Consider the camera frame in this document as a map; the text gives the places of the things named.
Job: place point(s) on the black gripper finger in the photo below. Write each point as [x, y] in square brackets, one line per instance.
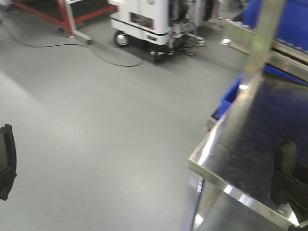
[293, 187]

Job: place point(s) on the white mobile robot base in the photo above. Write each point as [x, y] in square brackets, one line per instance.
[166, 25]

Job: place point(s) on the small blue bin below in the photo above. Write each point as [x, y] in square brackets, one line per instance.
[228, 98]

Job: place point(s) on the stainless steel rack frame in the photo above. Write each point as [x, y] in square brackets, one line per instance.
[236, 157]

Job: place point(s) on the red metal frame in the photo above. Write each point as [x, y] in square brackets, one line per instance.
[67, 14]

